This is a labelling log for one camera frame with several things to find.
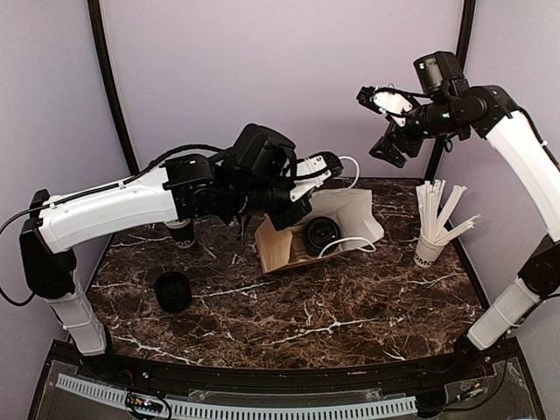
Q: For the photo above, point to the left black frame post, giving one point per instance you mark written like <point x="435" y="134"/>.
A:
<point x="109" y="83"/>

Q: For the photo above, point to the stack of paper cups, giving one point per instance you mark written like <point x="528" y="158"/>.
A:
<point x="182" y="232"/>

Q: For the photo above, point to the white cup holding straws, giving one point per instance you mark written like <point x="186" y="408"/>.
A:
<point x="426" y="252"/>

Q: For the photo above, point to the stack of black lids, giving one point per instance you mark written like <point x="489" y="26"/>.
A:
<point x="173" y="292"/>

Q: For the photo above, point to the black cup lid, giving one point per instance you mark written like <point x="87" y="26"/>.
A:
<point x="320" y="235"/>

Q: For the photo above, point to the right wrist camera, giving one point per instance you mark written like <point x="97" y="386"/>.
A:
<point x="387" y="101"/>

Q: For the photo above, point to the brown paper bag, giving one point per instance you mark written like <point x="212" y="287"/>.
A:
<point x="341" y="220"/>

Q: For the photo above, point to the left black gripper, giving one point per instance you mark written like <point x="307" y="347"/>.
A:
<point x="284" y="220"/>

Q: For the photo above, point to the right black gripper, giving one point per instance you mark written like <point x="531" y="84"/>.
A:
<point x="392" y="151"/>

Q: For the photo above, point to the grey cable duct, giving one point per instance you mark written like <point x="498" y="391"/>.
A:
<point x="229" y="405"/>

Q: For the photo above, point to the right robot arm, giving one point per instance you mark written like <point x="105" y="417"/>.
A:
<point x="456" y="109"/>

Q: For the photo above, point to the wrapped paper straws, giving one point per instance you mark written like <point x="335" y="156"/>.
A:
<point x="433" y="215"/>

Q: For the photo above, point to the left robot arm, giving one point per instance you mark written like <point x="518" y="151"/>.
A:
<point x="259" y="173"/>

